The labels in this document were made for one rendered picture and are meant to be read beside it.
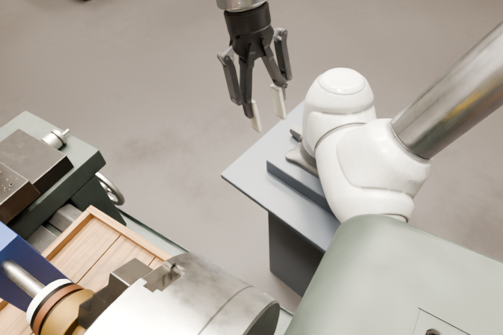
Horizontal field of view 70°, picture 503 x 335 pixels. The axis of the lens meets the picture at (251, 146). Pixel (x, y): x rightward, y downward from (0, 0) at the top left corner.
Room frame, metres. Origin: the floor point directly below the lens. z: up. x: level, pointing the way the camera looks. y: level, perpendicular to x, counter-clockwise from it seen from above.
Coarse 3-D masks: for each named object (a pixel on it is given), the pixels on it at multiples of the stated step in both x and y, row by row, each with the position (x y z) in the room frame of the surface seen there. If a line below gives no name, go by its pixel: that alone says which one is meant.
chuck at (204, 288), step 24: (168, 264) 0.17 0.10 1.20; (192, 264) 0.18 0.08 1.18; (216, 264) 0.19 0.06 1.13; (144, 288) 0.14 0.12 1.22; (168, 288) 0.14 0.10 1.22; (192, 288) 0.14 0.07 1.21; (216, 288) 0.14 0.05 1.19; (240, 288) 0.15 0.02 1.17; (120, 312) 0.11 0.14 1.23; (144, 312) 0.11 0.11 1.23; (168, 312) 0.11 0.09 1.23; (192, 312) 0.11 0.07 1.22; (216, 312) 0.11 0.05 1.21
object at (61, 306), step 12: (60, 288) 0.19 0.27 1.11; (72, 288) 0.19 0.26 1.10; (48, 300) 0.17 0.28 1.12; (60, 300) 0.17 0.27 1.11; (72, 300) 0.17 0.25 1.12; (84, 300) 0.17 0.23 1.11; (36, 312) 0.16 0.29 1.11; (48, 312) 0.16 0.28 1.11; (60, 312) 0.15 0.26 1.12; (72, 312) 0.15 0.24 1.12; (36, 324) 0.15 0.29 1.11; (48, 324) 0.14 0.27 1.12; (60, 324) 0.14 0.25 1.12; (72, 324) 0.14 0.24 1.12
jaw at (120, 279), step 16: (112, 272) 0.16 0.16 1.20; (128, 272) 0.17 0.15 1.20; (144, 272) 0.17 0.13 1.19; (160, 272) 0.16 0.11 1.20; (176, 272) 0.16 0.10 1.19; (112, 288) 0.15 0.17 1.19; (160, 288) 0.14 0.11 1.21; (80, 304) 0.15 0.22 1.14; (96, 304) 0.15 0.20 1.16; (80, 320) 0.14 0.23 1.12
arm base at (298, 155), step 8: (296, 128) 0.71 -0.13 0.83; (296, 136) 0.69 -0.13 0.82; (288, 152) 0.64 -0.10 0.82; (296, 152) 0.63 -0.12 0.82; (304, 152) 0.61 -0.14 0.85; (288, 160) 0.62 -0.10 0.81; (296, 160) 0.61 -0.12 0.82; (304, 160) 0.60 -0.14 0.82; (312, 160) 0.58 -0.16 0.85; (304, 168) 0.59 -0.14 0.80; (312, 168) 0.57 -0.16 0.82
